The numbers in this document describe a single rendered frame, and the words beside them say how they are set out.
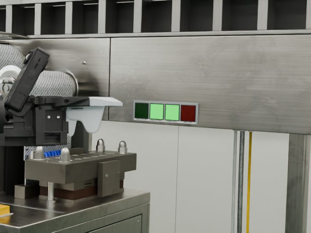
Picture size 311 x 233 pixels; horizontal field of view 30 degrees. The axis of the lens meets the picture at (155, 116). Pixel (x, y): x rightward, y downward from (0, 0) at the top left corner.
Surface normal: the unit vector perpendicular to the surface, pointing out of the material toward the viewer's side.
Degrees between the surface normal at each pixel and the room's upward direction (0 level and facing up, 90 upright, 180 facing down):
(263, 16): 90
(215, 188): 90
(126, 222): 90
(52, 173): 90
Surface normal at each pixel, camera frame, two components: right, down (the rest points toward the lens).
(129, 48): -0.50, 0.03
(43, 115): 0.44, -0.07
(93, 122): -0.12, -0.07
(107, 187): 0.87, 0.05
